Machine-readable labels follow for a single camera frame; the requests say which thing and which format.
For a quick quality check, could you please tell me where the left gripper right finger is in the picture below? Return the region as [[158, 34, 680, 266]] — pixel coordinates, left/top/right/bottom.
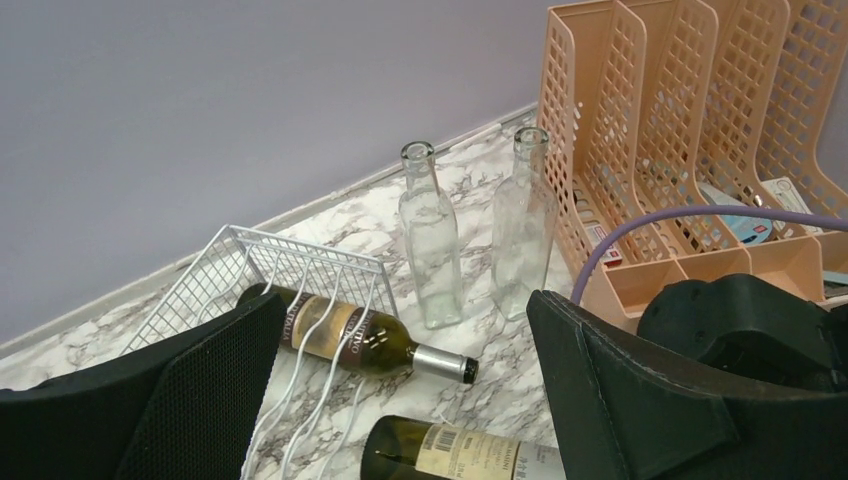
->
[[526, 290, 847, 479]]

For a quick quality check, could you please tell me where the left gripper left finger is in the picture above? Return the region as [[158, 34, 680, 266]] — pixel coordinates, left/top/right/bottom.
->
[[1, 293, 286, 479]]

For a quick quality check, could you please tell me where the silver-neck green wine bottle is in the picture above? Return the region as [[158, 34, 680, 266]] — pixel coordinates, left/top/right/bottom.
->
[[237, 283, 479, 384]]

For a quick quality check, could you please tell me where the dark-neck green wine bottle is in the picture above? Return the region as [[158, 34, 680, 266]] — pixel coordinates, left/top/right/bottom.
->
[[360, 415, 566, 480]]

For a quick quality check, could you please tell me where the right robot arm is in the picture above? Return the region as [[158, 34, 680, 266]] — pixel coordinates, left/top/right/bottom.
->
[[637, 273, 847, 393]]

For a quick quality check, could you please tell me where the clear textured glass bottle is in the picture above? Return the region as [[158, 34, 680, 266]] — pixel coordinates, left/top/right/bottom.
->
[[491, 127, 559, 321]]

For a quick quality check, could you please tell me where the clear square glass bottle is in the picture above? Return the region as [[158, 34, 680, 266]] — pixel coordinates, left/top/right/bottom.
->
[[398, 141, 464, 330]]

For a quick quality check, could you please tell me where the blue item in organizer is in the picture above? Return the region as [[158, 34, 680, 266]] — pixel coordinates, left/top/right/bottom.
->
[[697, 182, 773, 244]]

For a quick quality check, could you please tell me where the white packet in organizer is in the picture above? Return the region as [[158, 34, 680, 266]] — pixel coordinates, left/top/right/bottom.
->
[[760, 176, 824, 235]]

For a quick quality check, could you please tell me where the orange plastic file organizer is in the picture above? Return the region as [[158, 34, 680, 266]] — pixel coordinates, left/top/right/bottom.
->
[[537, 1, 847, 332]]

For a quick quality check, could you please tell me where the white wire wine rack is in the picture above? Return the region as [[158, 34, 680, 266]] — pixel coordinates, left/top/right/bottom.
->
[[123, 225, 398, 479]]

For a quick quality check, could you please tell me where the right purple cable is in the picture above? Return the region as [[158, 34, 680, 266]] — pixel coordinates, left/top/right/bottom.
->
[[570, 203, 848, 306]]

